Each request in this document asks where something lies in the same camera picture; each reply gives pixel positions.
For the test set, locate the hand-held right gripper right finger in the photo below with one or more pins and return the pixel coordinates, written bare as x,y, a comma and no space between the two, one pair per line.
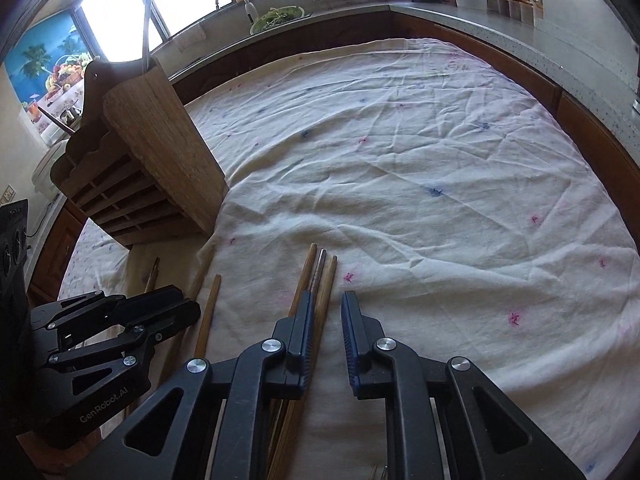
350,332

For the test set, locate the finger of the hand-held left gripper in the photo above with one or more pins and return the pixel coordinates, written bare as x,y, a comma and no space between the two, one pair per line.
175,317
160,297

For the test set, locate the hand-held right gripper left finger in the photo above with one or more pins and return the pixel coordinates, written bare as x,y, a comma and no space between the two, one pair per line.
307,332

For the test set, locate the wooden utensil holder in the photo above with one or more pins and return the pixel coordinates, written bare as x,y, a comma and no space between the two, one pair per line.
165,160

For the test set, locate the white speckled tablecloth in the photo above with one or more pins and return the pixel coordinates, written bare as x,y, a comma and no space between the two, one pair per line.
400,185

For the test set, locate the hanging dish rag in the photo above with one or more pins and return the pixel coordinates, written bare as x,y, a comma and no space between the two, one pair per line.
189,39

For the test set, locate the window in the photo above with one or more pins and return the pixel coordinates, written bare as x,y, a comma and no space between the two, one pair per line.
115,10

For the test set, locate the green colander with vegetables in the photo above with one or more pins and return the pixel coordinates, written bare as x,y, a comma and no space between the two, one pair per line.
277,19

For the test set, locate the brown wooden base cabinets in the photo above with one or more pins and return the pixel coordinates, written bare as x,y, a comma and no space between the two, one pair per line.
350,30

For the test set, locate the grey countertop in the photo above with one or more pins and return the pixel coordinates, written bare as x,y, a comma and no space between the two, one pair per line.
575,55

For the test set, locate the spice jar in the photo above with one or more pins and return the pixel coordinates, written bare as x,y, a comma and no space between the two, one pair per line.
527,11
514,8
497,5

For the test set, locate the wall power outlet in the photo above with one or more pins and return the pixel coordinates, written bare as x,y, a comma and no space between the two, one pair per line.
7,195

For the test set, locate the tropical fruit wall poster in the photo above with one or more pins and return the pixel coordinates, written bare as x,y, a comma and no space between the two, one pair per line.
35,60

